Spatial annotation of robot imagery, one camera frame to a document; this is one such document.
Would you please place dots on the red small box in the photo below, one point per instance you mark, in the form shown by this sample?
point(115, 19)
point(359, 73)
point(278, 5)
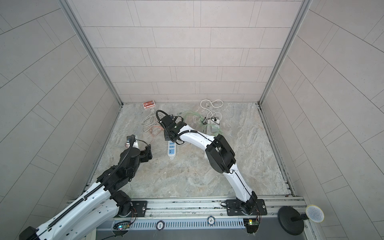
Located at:
point(149, 104)

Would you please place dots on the blue white power strip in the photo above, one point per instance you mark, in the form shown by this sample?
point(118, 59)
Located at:
point(171, 150)

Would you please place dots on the aluminium rail base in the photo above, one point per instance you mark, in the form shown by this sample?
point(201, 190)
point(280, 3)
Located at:
point(199, 213)

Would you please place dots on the colourful white power strip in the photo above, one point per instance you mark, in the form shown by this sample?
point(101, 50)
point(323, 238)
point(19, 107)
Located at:
point(212, 125)

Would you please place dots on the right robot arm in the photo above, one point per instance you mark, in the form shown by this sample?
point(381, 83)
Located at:
point(220, 156)

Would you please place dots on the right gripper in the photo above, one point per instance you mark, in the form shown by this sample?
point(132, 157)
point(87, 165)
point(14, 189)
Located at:
point(166, 136)

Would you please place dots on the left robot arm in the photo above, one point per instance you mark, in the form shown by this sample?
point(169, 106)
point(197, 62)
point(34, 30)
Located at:
point(102, 201)

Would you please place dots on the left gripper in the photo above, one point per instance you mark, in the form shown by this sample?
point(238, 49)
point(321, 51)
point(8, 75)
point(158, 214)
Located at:
point(144, 154)

